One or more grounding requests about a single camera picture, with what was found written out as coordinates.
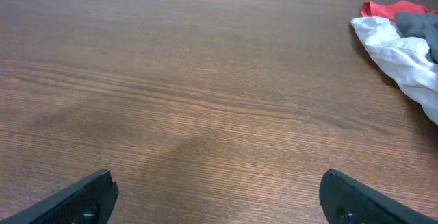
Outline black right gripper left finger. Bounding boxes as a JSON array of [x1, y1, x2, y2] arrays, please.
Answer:
[[1, 169, 119, 224]]

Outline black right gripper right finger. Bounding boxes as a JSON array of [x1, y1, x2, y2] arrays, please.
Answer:
[[319, 169, 437, 224]]

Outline grey cotton shorts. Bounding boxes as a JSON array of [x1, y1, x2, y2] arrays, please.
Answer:
[[395, 12, 437, 63]]

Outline beige cloth garment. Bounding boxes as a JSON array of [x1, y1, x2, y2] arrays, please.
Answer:
[[350, 16, 438, 125]]

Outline red cloth garment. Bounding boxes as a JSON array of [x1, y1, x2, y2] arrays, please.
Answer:
[[361, 1, 437, 21]]

